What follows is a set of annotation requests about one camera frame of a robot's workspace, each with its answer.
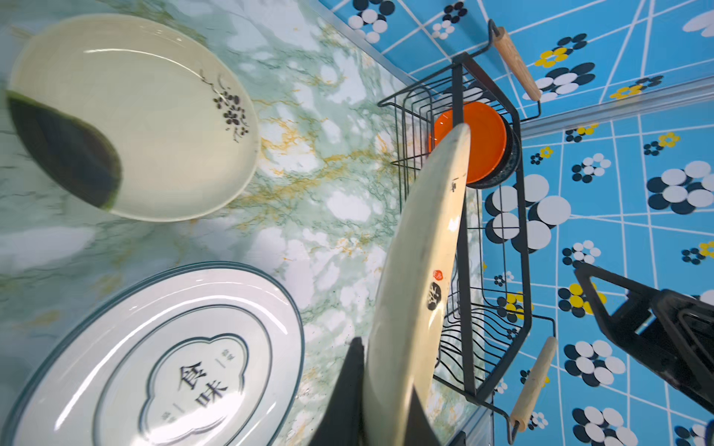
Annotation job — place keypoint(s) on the left wooden rack handle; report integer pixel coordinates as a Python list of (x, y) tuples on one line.
[(509, 53)]

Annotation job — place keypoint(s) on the right wooden rack handle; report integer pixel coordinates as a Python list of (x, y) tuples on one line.
[(529, 395)]

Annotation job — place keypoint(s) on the beige plate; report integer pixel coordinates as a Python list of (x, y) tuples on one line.
[(403, 344)]

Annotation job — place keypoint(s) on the white plate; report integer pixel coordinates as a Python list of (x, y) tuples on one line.
[(210, 353)]

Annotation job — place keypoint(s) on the orange plate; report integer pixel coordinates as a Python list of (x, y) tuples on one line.
[(488, 142)]

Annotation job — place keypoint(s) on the wooden rack handle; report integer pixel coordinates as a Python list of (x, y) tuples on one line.
[(509, 53), (529, 395)]

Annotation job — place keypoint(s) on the black plate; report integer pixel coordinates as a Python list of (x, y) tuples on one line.
[(508, 164)]

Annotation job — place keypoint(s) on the black wire dish rack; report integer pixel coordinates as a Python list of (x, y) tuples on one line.
[(489, 312)]

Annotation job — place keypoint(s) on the cream plate with flower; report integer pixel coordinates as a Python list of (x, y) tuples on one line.
[(134, 118)]

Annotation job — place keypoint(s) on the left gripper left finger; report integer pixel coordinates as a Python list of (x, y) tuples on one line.
[(342, 421)]

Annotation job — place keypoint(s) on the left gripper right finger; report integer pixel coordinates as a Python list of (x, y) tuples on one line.
[(418, 430)]

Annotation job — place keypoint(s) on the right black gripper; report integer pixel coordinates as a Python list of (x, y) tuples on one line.
[(673, 332)]

